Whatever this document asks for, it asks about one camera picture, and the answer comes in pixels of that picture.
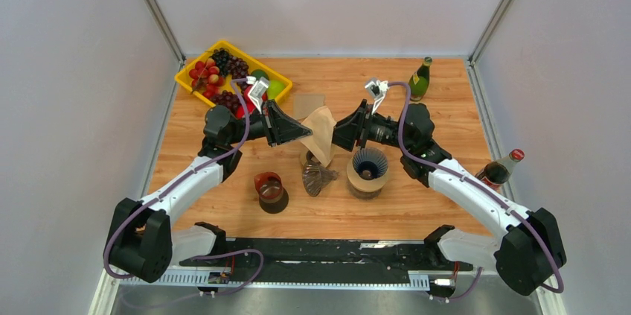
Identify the green lime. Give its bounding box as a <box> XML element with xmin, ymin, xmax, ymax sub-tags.
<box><xmin>250</xmin><ymin>69</ymin><xmax>269</xmax><ymax>80</ymax></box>

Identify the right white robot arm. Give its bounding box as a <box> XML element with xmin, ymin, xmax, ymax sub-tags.
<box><xmin>333</xmin><ymin>101</ymin><xmax>567</xmax><ymax>296</ymax></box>

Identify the dark purple grape bunch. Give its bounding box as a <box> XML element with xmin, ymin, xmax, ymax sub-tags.
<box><xmin>209</xmin><ymin>48</ymin><xmax>249</xmax><ymax>79</ymax></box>

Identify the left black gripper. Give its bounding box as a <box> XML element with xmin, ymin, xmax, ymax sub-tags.
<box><xmin>227</xmin><ymin>99</ymin><xmax>312</xmax><ymax>147</ymax></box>

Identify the blue ribbed dripper cone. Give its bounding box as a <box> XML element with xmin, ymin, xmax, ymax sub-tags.
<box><xmin>351</xmin><ymin>147</ymin><xmax>388</xmax><ymax>180</ymax></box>

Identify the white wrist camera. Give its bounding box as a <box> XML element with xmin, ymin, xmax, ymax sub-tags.
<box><xmin>364</xmin><ymin>78</ymin><xmax>389</xmax><ymax>115</ymax></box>
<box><xmin>246</xmin><ymin>76</ymin><xmax>269</xmax><ymax>113</ymax></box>

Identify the cola bottle red cap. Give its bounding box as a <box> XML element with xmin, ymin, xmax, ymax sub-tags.
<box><xmin>475</xmin><ymin>149</ymin><xmax>525</xmax><ymax>191</ymax></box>

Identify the clear glass ribbed dripper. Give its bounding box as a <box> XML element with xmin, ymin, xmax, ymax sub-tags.
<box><xmin>302</xmin><ymin>161</ymin><xmax>339</xmax><ymax>197</ymax></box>

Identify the brown paper filter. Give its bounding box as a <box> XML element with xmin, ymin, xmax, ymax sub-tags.
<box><xmin>293</xmin><ymin>94</ymin><xmax>325</xmax><ymax>120</ymax></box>
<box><xmin>299</xmin><ymin>106</ymin><xmax>336</xmax><ymax>166</ymax></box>

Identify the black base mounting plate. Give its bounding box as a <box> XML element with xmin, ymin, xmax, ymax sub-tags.
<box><xmin>180</xmin><ymin>238</ymin><xmax>455</xmax><ymax>284</ymax></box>

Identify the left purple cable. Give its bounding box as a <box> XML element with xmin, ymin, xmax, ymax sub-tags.
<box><xmin>102</xmin><ymin>77</ymin><xmax>265</xmax><ymax>299</ymax></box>

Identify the glass server with wooden collar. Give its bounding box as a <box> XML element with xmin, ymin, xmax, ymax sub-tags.
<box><xmin>347</xmin><ymin>157</ymin><xmax>390</xmax><ymax>200</ymax></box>

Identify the green pear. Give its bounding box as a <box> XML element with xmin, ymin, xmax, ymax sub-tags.
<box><xmin>266</xmin><ymin>80</ymin><xmax>285</xmax><ymax>100</ymax></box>

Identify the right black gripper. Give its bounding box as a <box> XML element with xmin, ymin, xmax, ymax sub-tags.
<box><xmin>321</xmin><ymin>99</ymin><xmax>412</xmax><ymax>151</ymax></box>

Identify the green glass bottle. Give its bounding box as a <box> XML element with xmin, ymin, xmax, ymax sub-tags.
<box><xmin>408</xmin><ymin>57</ymin><xmax>433</xmax><ymax>102</ymax></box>

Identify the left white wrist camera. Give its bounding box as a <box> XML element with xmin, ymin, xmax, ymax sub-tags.
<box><xmin>246</xmin><ymin>76</ymin><xmax>269</xmax><ymax>113</ymax></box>

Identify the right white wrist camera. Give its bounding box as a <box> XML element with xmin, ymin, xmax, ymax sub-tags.
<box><xmin>364</xmin><ymin>78</ymin><xmax>389</xmax><ymax>115</ymax></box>

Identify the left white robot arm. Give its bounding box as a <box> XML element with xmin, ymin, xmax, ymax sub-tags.
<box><xmin>103</xmin><ymin>101</ymin><xmax>313</xmax><ymax>283</ymax></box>

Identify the small wooden dripper ring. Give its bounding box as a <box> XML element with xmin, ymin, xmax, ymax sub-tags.
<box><xmin>299</xmin><ymin>147</ymin><xmax>334</xmax><ymax>170</ymax></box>

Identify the red glass carafe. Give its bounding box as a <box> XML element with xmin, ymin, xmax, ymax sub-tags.
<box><xmin>254</xmin><ymin>172</ymin><xmax>289</xmax><ymax>214</ymax></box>

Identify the yellow plastic fruit tray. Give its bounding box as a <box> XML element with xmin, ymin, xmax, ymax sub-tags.
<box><xmin>174</xmin><ymin>40</ymin><xmax>293</xmax><ymax>110</ymax></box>

